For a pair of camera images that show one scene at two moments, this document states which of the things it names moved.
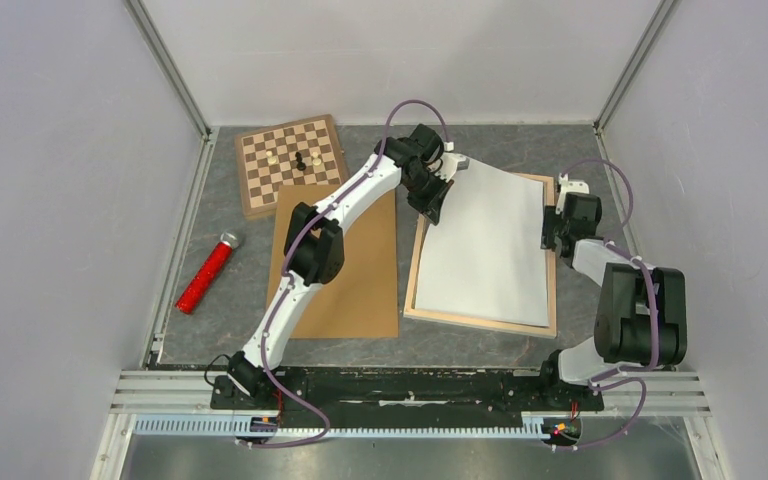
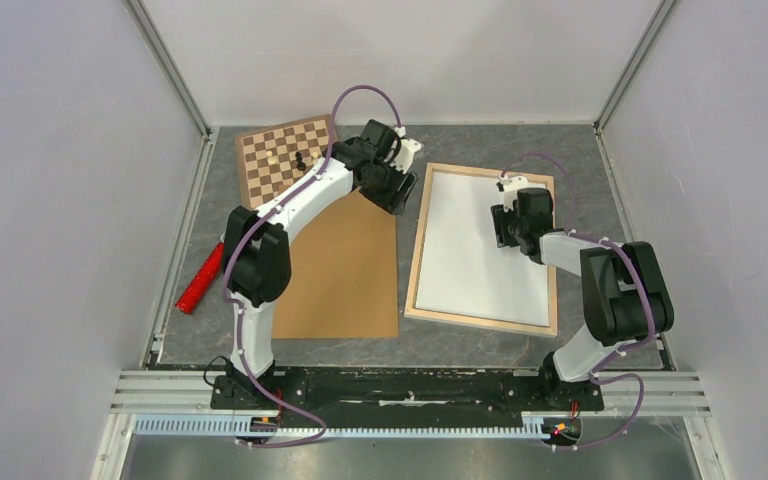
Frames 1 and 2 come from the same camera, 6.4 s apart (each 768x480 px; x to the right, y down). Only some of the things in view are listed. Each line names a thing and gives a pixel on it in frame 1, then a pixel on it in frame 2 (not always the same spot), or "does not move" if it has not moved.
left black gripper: [431, 208] → [393, 201]
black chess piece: [301, 165] does not move
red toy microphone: [206, 272] does not move
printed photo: [485, 256] does not move
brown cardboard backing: [362, 301] does not move
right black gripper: [551, 219] → [501, 219]
